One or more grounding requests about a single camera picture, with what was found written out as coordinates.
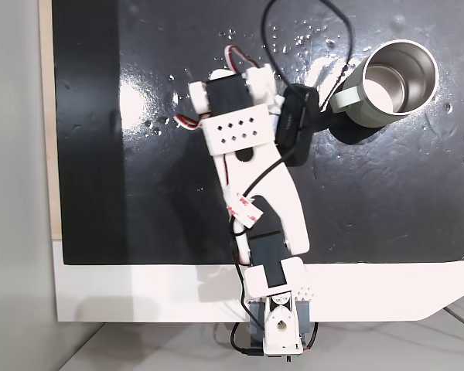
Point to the white tape with red print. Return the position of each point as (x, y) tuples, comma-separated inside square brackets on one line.
[(244, 206)]

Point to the black oval camera box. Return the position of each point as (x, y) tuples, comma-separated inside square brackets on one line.
[(295, 123)]

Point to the black table mat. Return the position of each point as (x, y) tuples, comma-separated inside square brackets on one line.
[(158, 201)]

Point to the steel cup with green sleeve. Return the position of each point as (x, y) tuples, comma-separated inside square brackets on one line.
[(394, 83)]

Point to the grey table clamp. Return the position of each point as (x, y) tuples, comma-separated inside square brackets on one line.
[(305, 317)]

